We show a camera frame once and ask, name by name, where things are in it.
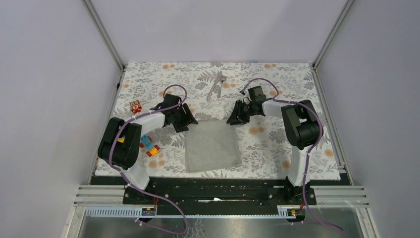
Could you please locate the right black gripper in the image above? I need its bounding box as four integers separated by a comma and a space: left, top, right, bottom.
226, 100, 256, 126

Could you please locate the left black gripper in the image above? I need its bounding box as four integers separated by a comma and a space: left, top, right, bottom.
171, 103, 197, 132

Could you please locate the grey cloth napkin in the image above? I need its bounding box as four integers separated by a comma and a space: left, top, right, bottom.
185, 120, 242, 173

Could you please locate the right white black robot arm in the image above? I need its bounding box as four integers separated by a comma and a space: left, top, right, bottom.
227, 86, 323, 205

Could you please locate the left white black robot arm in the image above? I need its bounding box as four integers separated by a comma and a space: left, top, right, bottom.
97, 94, 198, 204

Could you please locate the floral patterned tablecloth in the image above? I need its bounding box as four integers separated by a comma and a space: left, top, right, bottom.
113, 62, 327, 179

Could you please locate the blue orange toy car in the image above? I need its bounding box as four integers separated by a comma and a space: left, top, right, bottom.
139, 135, 160, 157

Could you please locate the red owl toy block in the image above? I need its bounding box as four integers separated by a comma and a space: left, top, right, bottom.
130, 100, 142, 115

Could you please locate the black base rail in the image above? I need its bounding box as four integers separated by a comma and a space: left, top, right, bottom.
122, 177, 316, 215

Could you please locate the right aluminium frame post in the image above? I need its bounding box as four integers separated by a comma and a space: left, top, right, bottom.
312, 0, 355, 70

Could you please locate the aluminium frame post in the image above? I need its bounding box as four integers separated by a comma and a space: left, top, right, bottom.
312, 0, 355, 70
81, 0, 125, 70

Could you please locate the left aluminium frame post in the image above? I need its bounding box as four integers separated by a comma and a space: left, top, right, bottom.
81, 0, 125, 70

